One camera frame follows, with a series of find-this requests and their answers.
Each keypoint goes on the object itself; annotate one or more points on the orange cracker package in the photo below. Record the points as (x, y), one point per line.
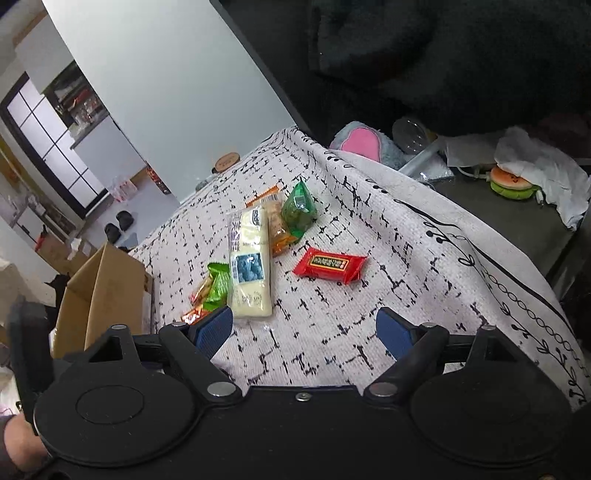
(280, 235)

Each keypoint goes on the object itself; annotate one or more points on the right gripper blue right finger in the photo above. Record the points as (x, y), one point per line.
(396, 333)

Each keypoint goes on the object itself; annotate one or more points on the red oil bottle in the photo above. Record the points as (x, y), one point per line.
(157, 181)

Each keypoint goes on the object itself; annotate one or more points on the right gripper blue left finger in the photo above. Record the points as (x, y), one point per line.
(210, 333)

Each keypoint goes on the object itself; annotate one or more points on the brown cardboard box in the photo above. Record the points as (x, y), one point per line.
(110, 288)

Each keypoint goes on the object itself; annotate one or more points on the black slipper left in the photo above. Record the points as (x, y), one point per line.
(112, 233)

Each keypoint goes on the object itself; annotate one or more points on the white patterned bed blanket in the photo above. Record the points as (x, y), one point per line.
(427, 259)

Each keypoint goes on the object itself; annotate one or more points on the black coat pile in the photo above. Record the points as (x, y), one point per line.
(459, 67)

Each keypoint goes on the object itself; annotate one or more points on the green snack packet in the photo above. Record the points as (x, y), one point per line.
(299, 211)
(218, 294)

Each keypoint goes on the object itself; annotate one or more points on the black framed glass door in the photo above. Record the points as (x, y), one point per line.
(47, 142)

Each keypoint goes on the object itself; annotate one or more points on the jar with wooden lid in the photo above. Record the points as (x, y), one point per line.
(225, 162)

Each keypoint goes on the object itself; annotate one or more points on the burger shaped toy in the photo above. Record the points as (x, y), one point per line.
(510, 186)

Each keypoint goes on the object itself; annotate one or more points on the person's left hand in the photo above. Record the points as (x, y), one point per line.
(22, 451)

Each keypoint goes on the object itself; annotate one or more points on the pink grey plush toy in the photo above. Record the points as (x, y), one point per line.
(360, 139)

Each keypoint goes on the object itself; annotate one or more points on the red rectangular snack bar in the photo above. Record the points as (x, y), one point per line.
(330, 266)

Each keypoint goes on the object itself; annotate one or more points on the black slipper right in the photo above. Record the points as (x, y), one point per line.
(125, 220)

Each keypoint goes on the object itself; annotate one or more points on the pink white plastic bag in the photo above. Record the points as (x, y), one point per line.
(122, 189)

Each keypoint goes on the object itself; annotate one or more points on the clear small candy snack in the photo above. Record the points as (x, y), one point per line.
(200, 293)

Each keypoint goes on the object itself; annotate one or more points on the orange red snack packet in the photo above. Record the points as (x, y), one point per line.
(196, 314)

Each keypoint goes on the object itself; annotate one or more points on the white kitchen cabinet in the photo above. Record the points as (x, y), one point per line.
(107, 153)

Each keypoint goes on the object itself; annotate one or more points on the black slipper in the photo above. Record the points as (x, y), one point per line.
(112, 233)
(125, 220)

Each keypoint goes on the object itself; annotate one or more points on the long white bread package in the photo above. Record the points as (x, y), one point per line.
(249, 263)

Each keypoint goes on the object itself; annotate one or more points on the cardboard boxes on floor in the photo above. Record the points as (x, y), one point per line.
(64, 257)

